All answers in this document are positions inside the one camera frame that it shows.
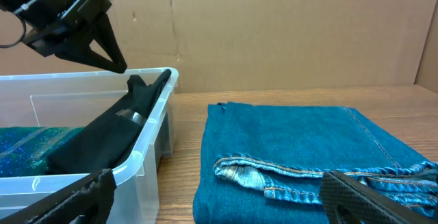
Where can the clear plastic storage bin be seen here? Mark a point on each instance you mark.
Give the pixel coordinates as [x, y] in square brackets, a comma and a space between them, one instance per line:
[73, 100]

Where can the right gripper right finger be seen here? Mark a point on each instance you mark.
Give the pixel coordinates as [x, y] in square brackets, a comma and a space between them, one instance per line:
[346, 200]

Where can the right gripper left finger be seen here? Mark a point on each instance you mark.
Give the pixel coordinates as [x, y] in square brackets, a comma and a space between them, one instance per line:
[86, 201]

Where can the black cloth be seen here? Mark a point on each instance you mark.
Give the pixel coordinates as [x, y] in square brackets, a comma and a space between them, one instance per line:
[107, 141]

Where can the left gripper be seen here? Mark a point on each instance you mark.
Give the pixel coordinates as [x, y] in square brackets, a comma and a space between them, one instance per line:
[75, 30]

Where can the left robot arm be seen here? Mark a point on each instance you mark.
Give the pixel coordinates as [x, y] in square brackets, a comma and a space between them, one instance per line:
[75, 30]

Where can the blue green sparkly fabric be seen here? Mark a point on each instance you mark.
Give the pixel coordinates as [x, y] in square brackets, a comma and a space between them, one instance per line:
[24, 150]

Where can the folded blue denim jeans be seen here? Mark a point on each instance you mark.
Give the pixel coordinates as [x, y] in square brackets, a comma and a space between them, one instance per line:
[265, 164]

